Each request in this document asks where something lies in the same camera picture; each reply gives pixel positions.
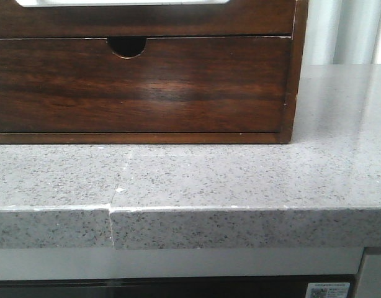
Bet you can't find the dark wooden drawer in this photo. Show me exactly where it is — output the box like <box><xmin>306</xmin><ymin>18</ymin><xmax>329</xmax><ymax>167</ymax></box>
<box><xmin>0</xmin><ymin>37</ymin><xmax>291</xmax><ymax>133</ymax></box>

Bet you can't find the dark wooden drawer cabinet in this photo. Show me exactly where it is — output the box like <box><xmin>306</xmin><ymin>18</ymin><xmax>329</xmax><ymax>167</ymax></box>
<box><xmin>0</xmin><ymin>1</ymin><xmax>308</xmax><ymax>144</ymax></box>

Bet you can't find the black appliance under counter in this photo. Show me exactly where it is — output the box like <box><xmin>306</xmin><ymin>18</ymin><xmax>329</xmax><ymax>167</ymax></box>
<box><xmin>0</xmin><ymin>274</ymin><xmax>356</xmax><ymax>297</ymax></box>

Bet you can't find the white QR code sticker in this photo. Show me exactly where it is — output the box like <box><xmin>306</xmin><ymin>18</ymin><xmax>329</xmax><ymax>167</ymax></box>
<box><xmin>305</xmin><ymin>282</ymin><xmax>351</xmax><ymax>298</ymax></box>

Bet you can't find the white tray on cabinet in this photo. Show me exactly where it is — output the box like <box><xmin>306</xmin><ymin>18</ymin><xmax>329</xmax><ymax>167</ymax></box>
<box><xmin>16</xmin><ymin>0</ymin><xmax>228</xmax><ymax>7</ymax></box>

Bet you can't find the white cabinet panel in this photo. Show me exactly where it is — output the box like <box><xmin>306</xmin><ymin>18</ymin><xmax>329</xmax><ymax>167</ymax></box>
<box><xmin>355</xmin><ymin>248</ymin><xmax>381</xmax><ymax>298</ymax></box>

